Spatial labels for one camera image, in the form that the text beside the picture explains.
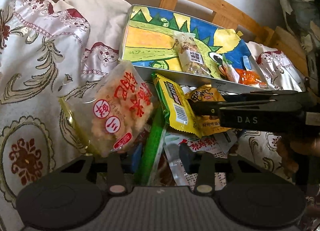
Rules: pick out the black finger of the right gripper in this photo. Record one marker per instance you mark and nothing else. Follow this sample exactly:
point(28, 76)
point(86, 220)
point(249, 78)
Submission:
point(257, 95)
point(271, 105)

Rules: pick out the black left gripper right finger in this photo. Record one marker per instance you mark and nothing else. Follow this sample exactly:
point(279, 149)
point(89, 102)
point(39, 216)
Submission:
point(245, 192)

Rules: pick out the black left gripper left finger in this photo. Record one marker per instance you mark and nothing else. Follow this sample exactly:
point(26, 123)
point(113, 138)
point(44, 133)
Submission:
point(75, 193)

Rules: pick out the brown orange snack packet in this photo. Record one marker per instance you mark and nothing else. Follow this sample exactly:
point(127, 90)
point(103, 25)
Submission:
point(199, 100)

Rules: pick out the yellow snack bar packet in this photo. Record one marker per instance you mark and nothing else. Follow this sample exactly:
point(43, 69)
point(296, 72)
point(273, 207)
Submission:
point(177, 111)

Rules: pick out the orange spicy tofu packet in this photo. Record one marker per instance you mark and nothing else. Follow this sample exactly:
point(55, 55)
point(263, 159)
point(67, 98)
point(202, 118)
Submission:
point(242, 76)

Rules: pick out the mixed nuts clear bag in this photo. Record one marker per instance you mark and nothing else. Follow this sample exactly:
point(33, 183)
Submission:
point(189, 54)

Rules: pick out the green sausage stick packet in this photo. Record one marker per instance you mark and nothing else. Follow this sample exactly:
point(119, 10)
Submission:
point(147, 169)

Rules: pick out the clear rice cracker bag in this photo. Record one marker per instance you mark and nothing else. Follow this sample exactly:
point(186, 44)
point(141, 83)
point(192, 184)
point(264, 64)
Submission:
point(110, 116)

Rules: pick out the grey metal tray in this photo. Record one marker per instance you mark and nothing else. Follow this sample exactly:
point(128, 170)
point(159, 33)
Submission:
point(184, 78)

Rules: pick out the floral curtain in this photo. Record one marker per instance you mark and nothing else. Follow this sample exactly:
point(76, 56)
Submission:
point(302, 20)

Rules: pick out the white pillow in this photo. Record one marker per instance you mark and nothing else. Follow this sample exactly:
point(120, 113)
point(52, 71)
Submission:
point(107, 20)

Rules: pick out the floral satin bed cover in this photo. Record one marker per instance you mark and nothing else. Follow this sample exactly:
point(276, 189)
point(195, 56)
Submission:
point(42, 43)

